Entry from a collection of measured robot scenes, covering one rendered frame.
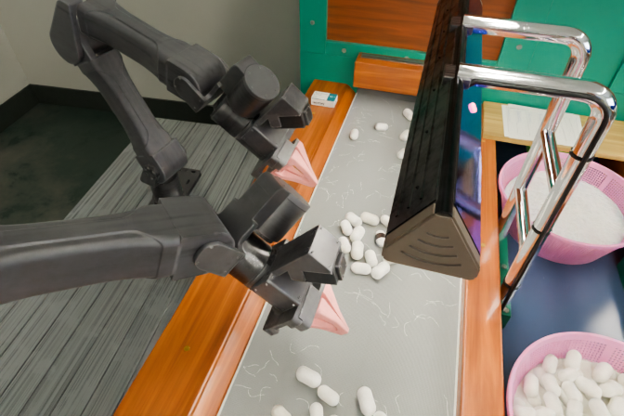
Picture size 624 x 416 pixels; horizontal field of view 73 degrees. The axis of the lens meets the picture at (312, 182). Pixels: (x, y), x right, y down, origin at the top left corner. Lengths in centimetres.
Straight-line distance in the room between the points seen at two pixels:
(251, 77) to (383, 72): 53
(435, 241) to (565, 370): 42
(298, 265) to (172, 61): 37
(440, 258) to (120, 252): 28
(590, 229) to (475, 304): 33
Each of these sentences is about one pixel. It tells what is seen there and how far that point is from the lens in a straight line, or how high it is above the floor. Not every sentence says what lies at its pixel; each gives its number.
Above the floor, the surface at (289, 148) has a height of 93.
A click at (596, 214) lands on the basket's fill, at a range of 100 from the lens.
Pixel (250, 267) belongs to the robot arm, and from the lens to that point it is 51.
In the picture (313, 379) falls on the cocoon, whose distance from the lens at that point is 63.
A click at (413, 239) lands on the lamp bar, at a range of 35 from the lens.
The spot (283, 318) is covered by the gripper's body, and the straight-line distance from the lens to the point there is 53.
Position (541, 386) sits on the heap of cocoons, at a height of 72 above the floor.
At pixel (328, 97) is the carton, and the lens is 108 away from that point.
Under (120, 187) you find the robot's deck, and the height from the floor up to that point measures 67.
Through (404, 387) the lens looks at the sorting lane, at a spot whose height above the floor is 74.
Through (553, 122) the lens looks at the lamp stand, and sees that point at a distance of 73.
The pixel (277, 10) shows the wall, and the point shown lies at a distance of 201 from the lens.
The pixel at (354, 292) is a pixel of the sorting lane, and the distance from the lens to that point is 72.
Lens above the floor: 134
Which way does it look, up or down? 42 degrees down
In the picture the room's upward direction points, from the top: straight up
